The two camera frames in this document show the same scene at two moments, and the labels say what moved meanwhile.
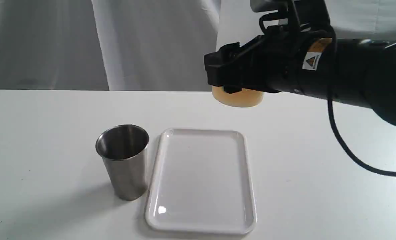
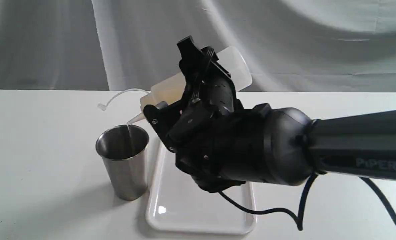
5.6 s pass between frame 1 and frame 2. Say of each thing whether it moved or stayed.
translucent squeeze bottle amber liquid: moved
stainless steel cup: stayed
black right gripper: moved
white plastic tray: stayed
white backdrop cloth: stayed
